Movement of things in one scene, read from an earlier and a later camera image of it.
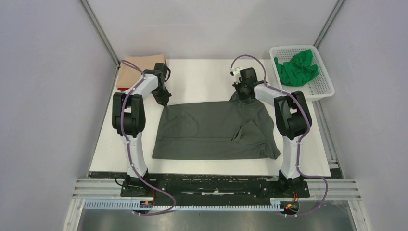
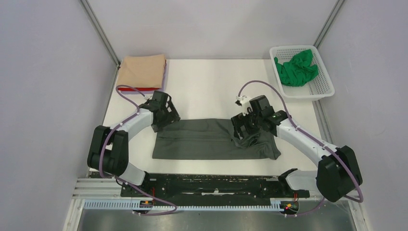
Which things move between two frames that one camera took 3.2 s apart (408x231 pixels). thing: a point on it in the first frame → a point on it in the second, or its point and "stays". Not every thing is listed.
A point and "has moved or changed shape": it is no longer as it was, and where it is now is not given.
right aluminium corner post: [337, 7] stays
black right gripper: [237, 85] → [239, 120]
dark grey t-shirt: [241, 128] has moved or changed shape
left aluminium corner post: [100, 31] stays
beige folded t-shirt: [128, 74] stays
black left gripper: [164, 99] → [172, 116]
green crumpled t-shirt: [299, 70] stays
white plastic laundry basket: [302, 68] stays
